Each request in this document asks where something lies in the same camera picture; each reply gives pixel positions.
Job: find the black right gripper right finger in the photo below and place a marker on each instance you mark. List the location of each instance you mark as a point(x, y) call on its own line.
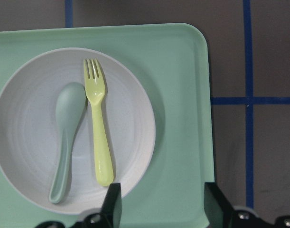
point(217, 208)

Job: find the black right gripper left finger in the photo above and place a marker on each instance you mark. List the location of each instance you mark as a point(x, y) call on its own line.
point(111, 211)

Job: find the pale green plastic spoon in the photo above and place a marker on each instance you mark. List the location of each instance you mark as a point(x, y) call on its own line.
point(70, 107)

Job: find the yellow plastic fork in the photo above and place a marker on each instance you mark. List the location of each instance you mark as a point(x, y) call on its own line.
point(95, 92)

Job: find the mint green tray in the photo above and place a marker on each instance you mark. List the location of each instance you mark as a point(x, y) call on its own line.
point(157, 116)

